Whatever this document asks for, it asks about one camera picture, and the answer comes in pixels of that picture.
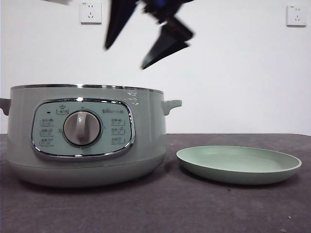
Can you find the pale green electric steamer pot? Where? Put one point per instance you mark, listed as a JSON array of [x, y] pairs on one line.
[[145, 136]]

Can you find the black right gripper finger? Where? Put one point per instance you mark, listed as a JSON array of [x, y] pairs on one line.
[[165, 43], [116, 19]]

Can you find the pale green round plate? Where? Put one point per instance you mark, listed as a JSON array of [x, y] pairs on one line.
[[233, 162]]

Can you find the white wall socket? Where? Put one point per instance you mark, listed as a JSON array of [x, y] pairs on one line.
[[296, 16], [91, 14]]

